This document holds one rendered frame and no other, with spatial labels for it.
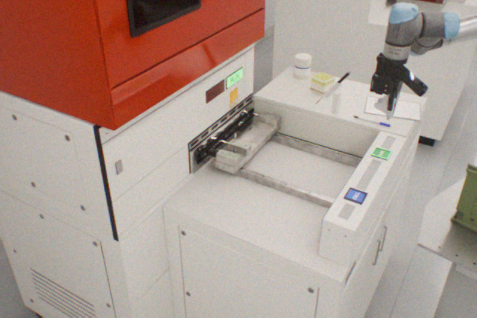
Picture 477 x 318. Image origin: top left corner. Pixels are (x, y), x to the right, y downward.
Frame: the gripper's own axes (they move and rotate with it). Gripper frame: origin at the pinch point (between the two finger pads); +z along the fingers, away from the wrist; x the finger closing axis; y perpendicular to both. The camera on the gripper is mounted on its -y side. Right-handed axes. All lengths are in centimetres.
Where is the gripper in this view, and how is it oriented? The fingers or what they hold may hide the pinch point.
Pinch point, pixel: (390, 116)
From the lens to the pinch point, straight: 157.5
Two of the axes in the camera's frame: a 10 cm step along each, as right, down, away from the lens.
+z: 0.0, 8.5, 5.2
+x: -5.2, 4.5, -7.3
